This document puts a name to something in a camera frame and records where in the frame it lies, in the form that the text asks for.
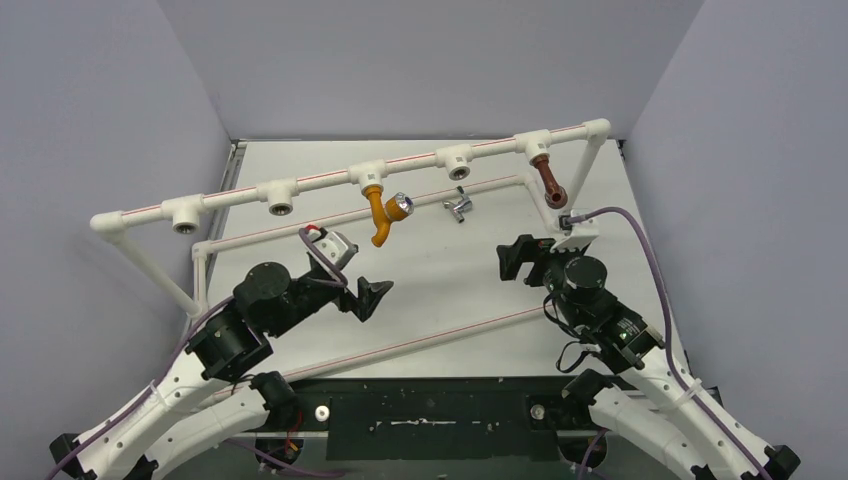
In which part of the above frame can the chrome faucet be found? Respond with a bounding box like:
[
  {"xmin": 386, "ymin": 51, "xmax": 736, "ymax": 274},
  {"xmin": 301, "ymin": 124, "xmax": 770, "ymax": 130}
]
[{"xmin": 442, "ymin": 186, "xmax": 473, "ymax": 224}]

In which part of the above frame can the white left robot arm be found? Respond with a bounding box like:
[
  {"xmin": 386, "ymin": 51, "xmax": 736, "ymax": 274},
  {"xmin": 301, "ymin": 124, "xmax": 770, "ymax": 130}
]
[{"xmin": 48, "ymin": 262, "xmax": 394, "ymax": 479}]

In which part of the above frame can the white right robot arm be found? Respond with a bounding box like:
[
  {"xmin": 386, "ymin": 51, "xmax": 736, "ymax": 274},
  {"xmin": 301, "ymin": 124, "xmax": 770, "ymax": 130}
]
[{"xmin": 496, "ymin": 234, "xmax": 800, "ymax": 479}]

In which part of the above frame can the brown faucet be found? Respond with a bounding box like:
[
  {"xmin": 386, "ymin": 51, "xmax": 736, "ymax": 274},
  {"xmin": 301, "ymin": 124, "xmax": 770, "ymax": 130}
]
[{"xmin": 530, "ymin": 154, "xmax": 568, "ymax": 209}]

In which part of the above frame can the orange faucet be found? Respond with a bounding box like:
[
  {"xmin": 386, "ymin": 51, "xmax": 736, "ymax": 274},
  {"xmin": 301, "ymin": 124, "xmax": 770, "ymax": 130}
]
[{"xmin": 363, "ymin": 185, "xmax": 415, "ymax": 248}]

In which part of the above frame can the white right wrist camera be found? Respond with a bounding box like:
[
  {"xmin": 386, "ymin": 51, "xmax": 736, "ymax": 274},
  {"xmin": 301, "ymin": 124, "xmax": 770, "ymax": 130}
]
[{"xmin": 550, "ymin": 209, "xmax": 600, "ymax": 253}]

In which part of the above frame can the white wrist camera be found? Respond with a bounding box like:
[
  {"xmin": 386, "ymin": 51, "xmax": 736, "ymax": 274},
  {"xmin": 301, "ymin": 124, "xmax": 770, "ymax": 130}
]
[
  {"xmin": 307, "ymin": 229, "xmax": 359, "ymax": 270},
  {"xmin": 550, "ymin": 209, "xmax": 600, "ymax": 253}
]

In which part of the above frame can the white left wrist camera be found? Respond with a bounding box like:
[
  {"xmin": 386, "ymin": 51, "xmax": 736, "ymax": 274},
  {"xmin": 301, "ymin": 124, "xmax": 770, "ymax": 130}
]
[{"xmin": 307, "ymin": 229, "xmax": 359, "ymax": 270}]

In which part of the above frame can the white pipe frame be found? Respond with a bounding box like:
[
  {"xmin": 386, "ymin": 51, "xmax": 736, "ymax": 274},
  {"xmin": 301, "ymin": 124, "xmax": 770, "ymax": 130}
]
[{"xmin": 89, "ymin": 118, "xmax": 613, "ymax": 407}]

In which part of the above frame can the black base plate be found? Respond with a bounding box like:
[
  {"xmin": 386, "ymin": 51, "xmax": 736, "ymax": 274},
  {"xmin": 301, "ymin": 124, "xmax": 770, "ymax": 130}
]
[{"xmin": 255, "ymin": 375, "xmax": 612, "ymax": 467}]

